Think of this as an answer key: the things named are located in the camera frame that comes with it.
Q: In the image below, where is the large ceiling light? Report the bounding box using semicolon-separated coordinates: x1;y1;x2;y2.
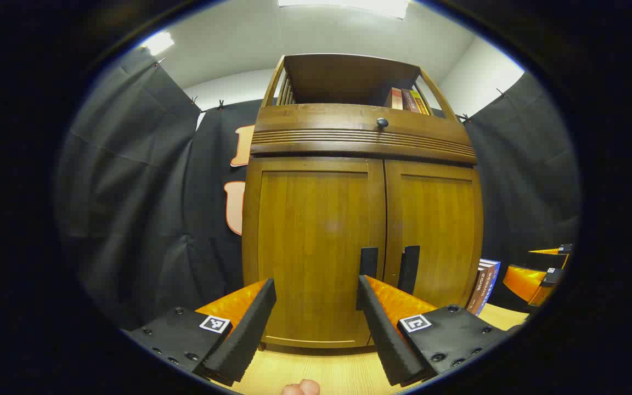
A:
278;0;410;20

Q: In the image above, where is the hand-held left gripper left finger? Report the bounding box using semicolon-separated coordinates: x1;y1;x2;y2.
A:
121;278;277;386

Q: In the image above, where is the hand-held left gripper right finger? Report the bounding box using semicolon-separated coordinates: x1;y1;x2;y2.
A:
356;274;514;387

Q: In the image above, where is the wooden cabinet drawer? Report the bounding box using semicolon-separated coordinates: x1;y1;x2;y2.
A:
250;104;477;165

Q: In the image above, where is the dark brown book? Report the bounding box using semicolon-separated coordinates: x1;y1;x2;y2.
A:
467;262;495;314

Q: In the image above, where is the yellow book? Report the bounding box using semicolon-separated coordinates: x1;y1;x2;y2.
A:
410;89;431;116

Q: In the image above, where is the small ceiling light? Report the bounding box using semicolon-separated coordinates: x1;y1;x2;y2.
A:
140;31;176;55

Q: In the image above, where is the wooden shoe cabinet door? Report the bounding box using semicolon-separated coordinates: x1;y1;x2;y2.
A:
383;159;484;316
245;158;386;347

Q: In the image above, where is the wooden double-door shoe cabinet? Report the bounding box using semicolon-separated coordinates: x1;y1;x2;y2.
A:
241;53;484;349

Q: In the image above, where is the blue white book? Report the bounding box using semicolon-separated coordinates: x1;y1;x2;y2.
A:
478;259;501;317

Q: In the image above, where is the black backdrop cloth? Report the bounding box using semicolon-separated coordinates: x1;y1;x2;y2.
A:
55;47;583;330

